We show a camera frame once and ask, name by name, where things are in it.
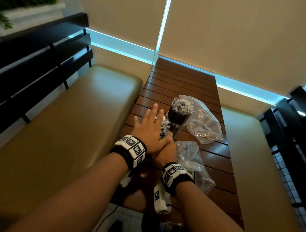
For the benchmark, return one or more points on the person's left hand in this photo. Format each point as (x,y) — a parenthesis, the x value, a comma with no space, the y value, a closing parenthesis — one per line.
(148,133)

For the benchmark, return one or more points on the person's right hand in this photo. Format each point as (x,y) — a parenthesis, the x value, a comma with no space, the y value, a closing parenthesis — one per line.
(167,155)

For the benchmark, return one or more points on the clear plastic zip bag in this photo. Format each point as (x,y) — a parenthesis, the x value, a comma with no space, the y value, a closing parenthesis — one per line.
(193,162)
(205,124)

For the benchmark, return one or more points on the transparent plastic cup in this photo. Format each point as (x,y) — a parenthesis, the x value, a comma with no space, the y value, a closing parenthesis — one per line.
(177,129)

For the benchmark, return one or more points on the person's left forearm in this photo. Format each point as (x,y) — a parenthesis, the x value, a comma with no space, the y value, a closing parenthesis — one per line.
(71,198)

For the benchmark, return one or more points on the person's right forearm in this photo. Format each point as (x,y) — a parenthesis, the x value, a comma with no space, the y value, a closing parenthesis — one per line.
(205,210)

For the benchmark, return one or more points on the person's black shoe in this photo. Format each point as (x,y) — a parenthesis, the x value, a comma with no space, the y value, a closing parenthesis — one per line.
(116,227)

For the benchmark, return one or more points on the black wristband with white markers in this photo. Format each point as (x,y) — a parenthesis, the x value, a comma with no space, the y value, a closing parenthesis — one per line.
(119,150)
(184,180)

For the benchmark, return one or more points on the crumpled clear wrapper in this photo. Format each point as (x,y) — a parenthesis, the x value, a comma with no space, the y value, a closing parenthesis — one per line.
(169,225)

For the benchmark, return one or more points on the beige padded bench seat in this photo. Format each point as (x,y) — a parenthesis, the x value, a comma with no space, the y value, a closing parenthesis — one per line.
(71,119)
(251,162)

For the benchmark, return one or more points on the beige roller blind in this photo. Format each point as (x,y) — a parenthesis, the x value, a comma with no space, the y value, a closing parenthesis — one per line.
(124,19)
(239,40)

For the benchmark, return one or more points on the black slatted bench backrest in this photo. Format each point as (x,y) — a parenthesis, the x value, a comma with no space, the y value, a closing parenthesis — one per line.
(31,62)
(287,129)

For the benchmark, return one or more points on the white planter ledge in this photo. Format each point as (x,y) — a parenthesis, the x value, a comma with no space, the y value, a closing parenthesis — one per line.
(35,14)

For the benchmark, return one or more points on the green plant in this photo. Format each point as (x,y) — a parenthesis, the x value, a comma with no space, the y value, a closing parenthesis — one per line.
(4,22)

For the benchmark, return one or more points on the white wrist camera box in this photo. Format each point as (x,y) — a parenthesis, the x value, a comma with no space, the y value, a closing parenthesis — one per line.
(125,180)
(161,203)

